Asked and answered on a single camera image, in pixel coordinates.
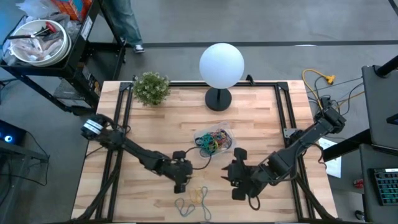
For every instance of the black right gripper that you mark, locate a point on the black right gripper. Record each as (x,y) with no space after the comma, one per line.
(250,177)

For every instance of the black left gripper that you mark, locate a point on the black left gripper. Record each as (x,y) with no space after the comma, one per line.
(181,171)

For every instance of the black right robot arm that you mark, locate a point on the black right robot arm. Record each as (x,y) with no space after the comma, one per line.
(311,137)

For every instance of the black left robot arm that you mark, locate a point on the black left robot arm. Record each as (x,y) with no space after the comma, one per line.
(140,155)

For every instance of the clear plastic bin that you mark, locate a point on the clear plastic bin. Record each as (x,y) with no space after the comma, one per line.
(199,132)

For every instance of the green plant in black pot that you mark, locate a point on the green plant in black pot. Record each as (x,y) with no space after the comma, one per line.
(151,88)

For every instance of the white paper sheet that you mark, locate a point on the white paper sheet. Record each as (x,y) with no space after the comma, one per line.
(332,163)

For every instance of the white globe lamp, black base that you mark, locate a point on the white globe lamp, black base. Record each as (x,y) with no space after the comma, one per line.
(221,65)

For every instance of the red can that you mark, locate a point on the red can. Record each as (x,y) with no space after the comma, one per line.
(358,183)

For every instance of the keyboard with coloured keys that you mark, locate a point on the keyboard with coloured keys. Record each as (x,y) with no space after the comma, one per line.
(387,186)

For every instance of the black utility cart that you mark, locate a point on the black utility cart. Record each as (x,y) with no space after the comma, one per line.
(79,53)

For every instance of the dark grey side desk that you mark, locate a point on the dark grey side desk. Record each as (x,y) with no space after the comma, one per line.
(381,109)

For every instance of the person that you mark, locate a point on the person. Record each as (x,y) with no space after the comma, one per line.
(126,21)

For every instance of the white bowl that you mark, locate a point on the white bowl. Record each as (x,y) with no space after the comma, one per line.
(66,43)

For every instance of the black computer case, blue light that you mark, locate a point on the black computer case, blue light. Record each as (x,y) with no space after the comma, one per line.
(11,133)

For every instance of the orange cardboard box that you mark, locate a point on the orange cardboard box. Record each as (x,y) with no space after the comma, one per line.
(66,9)
(85,4)

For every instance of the clear plastic bags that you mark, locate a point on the clear plastic bags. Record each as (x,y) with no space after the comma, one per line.
(31,49)

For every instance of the white plastic bag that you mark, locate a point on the white plastic bag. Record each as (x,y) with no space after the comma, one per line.
(34,7)

